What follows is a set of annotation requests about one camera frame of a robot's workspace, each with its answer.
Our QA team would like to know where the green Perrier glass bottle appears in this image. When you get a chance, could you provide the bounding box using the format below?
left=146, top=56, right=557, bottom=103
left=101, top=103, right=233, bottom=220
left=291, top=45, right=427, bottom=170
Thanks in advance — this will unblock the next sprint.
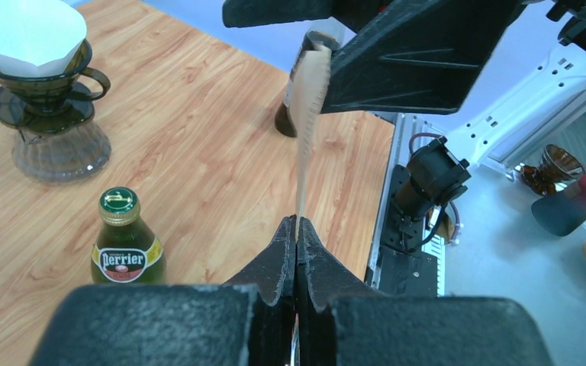
left=91, top=187, right=166, bottom=284

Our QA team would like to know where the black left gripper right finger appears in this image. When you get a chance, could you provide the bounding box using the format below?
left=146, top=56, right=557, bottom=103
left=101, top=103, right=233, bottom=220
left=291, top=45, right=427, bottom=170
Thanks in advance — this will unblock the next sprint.
left=295, top=218, right=552, bottom=365

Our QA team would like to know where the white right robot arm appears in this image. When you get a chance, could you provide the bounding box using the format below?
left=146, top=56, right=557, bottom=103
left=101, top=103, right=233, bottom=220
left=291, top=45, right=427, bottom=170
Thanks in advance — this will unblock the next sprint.
left=222, top=1, right=586, bottom=365

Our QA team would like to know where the dark olive coffee dripper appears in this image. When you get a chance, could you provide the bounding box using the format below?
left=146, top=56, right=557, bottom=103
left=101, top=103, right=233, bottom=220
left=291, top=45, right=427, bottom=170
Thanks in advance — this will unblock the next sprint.
left=0, top=40, right=111, bottom=135

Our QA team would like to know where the cola glass bottle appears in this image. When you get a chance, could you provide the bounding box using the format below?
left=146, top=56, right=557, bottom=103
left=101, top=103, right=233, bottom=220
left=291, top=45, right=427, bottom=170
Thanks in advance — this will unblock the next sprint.
left=274, top=30, right=344, bottom=138

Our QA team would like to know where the ribbed glass coffee server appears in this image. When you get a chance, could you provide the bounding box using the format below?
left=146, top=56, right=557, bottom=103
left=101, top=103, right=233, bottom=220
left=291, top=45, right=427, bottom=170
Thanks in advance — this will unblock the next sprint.
left=12, top=122, right=111, bottom=185

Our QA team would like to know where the white paper coffee filter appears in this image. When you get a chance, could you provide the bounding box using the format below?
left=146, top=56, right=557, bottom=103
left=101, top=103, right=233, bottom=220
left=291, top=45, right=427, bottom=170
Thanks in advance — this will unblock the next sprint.
left=0, top=0, right=87, bottom=78

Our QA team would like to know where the brown paper coffee filter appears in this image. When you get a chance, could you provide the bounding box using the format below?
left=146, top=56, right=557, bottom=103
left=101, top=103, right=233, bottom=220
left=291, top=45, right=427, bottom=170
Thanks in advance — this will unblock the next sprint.
left=289, top=43, right=331, bottom=231

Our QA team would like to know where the red and black cap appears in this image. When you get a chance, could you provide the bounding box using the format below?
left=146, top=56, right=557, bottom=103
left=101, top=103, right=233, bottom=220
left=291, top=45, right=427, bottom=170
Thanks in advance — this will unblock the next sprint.
left=531, top=174, right=586, bottom=236

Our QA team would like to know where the amber glass dripper background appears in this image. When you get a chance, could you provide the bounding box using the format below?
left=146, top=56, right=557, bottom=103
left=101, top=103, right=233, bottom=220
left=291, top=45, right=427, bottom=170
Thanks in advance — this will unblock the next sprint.
left=520, top=144, right=586, bottom=196

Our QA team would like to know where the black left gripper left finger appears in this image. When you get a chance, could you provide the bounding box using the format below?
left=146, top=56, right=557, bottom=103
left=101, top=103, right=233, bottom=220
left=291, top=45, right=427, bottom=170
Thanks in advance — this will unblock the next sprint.
left=30, top=217, right=295, bottom=365

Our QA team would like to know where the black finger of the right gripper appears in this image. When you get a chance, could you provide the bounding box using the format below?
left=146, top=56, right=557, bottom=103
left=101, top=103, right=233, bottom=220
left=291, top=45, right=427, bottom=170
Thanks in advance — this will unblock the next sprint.
left=222, top=0, right=389, bottom=31
left=322, top=1, right=525, bottom=114

